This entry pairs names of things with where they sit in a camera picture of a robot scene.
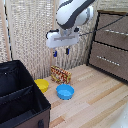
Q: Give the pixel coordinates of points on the black fabric storage box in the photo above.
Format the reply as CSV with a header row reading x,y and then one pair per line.
x,y
18,96

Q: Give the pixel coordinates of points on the blue bowl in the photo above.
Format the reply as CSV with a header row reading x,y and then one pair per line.
x,y
65,91

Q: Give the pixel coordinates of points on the yellow bowl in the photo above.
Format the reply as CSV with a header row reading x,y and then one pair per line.
x,y
42,84

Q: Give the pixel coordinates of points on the brown drawer cabinet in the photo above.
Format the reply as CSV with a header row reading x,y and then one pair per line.
x,y
110,46

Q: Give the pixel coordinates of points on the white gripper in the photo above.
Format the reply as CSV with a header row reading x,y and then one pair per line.
x,y
62,39

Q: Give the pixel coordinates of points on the red yellow patterned snack box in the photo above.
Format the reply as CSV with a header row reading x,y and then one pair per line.
x,y
60,74

